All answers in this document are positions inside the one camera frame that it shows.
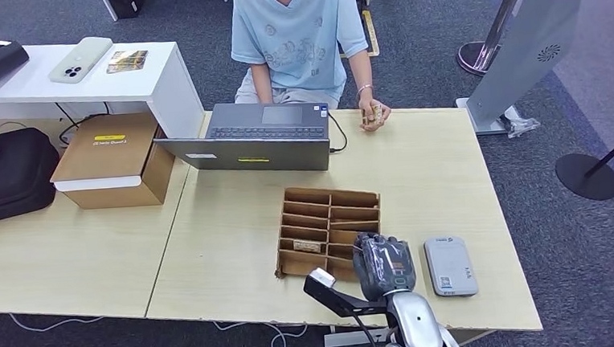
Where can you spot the person's left hand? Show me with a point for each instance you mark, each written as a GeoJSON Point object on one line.
{"type": "Point", "coordinates": [381, 122]}

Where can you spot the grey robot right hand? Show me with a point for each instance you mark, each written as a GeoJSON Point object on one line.
{"type": "Point", "coordinates": [384, 266]}

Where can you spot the person's left forearm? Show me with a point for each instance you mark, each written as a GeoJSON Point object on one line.
{"type": "Point", "coordinates": [362, 73]}

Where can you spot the person's right forearm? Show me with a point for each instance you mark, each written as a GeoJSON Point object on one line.
{"type": "Point", "coordinates": [262, 84]}

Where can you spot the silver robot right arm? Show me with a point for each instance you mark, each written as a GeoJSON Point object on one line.
{"type": "Point", "coordinates": [417, 325]}

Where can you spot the grey card reader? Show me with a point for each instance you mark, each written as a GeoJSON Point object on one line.
{"type": "Point", "coordinates": [450, 266]}

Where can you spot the cardboard slotted card organizer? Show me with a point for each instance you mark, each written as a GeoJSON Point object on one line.
{"type": "Point", "coordinates": [330, 219]}

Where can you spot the brown room key card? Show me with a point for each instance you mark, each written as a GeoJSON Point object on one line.
{"type": "Point", "coordinates": [307, 246]}

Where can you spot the person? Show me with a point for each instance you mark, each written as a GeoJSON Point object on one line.
{"type": "Point", "coordinates": [293, 34]}

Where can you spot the grey open laptop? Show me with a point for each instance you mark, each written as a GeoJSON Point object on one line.
{"type": "Point", "coordinates": [266, 153]}

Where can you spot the clear plastic bag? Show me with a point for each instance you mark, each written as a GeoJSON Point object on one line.
{"type": "Point", "coordinates": [519, 126]}

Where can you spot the silver kiosk stand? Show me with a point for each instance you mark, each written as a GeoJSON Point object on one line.
{"type": "Point", "coordinates": [530, 36]}

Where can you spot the white side shelf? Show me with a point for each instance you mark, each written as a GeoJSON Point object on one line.
{"type": "Point", "coordinates": [169, 95]}

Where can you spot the brown cardboard box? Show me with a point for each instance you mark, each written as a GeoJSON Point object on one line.
{"type": "Point", "coordinates": [109, 163]}

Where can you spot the white smartphone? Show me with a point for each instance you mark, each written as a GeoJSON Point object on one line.
{"type": "Point", "coordinates": [80, 60]}

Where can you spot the black soft bag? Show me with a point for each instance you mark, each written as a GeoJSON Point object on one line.
{"type": "Point", "coordinates": [8, 179]}

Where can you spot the white table bracket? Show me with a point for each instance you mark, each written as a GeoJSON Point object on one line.
{"type": "Point", "coordinates": [354, 338]}

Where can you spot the chrome stanchion post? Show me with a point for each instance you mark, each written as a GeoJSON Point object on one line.
{"type": "Point", "coordinates": [501, 11]}

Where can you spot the black stanchion post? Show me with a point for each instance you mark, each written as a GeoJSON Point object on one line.
{"type": "Point", "coordinates": [586, 178]}

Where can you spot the black cabinet with white frame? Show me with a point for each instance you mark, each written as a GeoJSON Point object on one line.
{"type": "Point", "coordinates": [125, 2]}

